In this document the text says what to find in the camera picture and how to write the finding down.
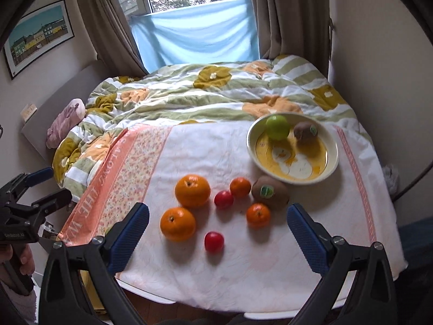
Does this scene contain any large orange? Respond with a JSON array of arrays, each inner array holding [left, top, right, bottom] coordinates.
[[160, 207, 197, 242], [175, 174, 211, 208]]

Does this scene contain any small mandarin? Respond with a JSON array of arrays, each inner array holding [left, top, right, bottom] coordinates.
[[229, 177, 252, 199], [246, 203, 271, 229]]

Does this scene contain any brown kiwi with green sticker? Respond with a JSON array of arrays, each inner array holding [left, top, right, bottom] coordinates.
[[251, 175, 290, 210]]

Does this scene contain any red tomato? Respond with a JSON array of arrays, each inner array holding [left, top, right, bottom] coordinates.
[[214, 190, 234, 210], [204, 231, 225, 253]]

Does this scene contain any brown kiwi without visible sticker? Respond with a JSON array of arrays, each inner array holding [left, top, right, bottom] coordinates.
[[294, 121, 318, 142]]

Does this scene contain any large green apple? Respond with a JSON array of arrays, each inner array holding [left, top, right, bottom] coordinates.
[[266, 115, 290, 141]]

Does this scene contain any person's left hand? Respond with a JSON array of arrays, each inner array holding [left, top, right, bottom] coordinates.
[[0, 244, 35, 276]]

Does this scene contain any grey headboard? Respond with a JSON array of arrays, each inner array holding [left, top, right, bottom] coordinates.
[[21, 60, 110, 164]]

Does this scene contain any pink pillow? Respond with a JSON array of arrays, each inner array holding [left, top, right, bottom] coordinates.
[[45, 98, 86, 149]]

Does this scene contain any cream yellow ceramic bowl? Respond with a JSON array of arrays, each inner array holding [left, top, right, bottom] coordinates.
[[246, 112, 339, 186]]

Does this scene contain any white pink floral tablecloth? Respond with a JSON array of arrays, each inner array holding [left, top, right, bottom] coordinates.
[[61, 121, 406, 313]]

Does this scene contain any left brown curtain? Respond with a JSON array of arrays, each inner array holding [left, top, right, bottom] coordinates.
[[77, 0, 148, 77]]

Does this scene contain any brown curtain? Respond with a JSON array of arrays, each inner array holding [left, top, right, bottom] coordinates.
[[252, 0, 331, 76], [77, 0, 148, 77]]

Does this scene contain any green striped floral duvet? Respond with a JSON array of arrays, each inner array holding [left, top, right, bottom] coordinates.
[[52, 55, 368, 200]]

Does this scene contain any light blue window cloth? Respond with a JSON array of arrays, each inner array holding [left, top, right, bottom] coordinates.
[[129, 0, 260, 73]]

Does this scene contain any right brown curtain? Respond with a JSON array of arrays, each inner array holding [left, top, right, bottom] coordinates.
[[252, 0, 331, 76]]

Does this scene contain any black cable on wall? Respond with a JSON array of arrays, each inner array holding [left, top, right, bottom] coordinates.
[[392, 155, 433, 204]]

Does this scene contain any framed wall picture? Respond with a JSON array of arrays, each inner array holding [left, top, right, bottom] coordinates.
[[3, 0, 75, 79]]

